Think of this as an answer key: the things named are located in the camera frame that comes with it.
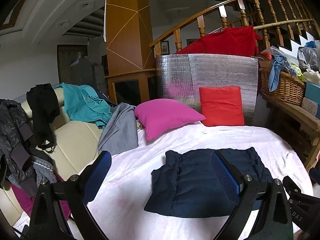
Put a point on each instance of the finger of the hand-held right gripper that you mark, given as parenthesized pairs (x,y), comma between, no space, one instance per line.
(315,173)
(292,185)

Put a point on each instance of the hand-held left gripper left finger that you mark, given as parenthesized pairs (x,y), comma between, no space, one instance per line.
(100,172)

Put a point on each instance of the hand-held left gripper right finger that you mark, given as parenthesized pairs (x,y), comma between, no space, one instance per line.
(226,177)

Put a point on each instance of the navy puffer jacket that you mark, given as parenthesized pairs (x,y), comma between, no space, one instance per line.
(190,185)

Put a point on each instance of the cream sofa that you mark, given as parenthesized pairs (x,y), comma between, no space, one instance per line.
(75,137)

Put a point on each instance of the white bed blanket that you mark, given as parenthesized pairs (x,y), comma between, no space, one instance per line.
(275,140)

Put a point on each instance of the grey knit garment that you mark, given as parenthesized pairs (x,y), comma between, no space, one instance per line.
(42,167)

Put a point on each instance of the white floral box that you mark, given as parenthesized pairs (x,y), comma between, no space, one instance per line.
(311,107)

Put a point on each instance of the wooden bench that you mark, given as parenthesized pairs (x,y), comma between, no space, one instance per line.
(287,107)

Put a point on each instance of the red pillow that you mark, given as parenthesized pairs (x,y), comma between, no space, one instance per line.
(221,105)

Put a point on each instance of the teal garment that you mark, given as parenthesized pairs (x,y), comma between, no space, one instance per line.
(80,102)

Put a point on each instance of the magenta garment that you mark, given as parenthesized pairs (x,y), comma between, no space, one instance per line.
(22,197)

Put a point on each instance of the blue shoebox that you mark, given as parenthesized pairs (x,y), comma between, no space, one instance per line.
(312,91)

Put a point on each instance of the pink pillow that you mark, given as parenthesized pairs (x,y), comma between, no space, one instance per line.
(165,117)

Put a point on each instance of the black garment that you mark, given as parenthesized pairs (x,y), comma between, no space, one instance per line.
(42,105)

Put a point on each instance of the wicker basket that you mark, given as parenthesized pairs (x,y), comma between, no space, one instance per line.
(287,85)

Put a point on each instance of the white refrigerator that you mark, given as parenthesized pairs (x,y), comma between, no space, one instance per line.
(98,76)

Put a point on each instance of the dark grey puffer jacket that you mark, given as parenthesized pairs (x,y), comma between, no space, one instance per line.
(12,130)

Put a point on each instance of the clear bag of beige stuff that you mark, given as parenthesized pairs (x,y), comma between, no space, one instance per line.
(312,75)

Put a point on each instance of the wooden cabinet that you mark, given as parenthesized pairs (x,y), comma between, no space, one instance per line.
(130,76)

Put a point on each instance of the silver foil mat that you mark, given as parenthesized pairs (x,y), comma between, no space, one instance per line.
(220,70)

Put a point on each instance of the blue cloth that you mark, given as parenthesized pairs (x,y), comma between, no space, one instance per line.
(275,72)

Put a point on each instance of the plastic bag of grey stuff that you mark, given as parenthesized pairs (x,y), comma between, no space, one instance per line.
(310,56)

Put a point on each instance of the red cloth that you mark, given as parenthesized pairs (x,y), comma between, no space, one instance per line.
(225,42)

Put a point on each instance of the framed picture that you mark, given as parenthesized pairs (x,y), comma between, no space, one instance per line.
(165,47)

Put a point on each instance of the orange wooden pillar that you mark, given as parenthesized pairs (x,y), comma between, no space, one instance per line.
(125,30)

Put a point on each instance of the wooden stair railing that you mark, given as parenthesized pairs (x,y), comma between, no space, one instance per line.
(200,25)

